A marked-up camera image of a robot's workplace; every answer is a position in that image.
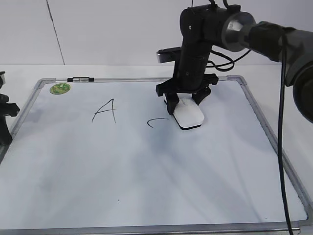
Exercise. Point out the white board with grey frame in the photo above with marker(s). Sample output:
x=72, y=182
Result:
x=107, y=158

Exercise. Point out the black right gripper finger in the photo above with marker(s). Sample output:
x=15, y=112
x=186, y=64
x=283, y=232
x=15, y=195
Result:
x=171, y=100
x=200, y=95

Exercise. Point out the white board eraser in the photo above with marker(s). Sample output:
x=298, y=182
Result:
x=187, y=114

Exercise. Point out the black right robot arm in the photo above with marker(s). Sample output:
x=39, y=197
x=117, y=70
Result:
x=203, y=27

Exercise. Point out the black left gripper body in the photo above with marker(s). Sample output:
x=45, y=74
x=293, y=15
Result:
x=6, y=110

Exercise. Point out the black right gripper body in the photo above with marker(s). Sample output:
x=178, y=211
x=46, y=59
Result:
x=189, y=71

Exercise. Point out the round green magnet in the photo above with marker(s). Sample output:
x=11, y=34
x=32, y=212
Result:
x=60, y=88

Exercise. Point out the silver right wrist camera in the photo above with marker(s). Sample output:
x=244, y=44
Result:
x=168, y=54

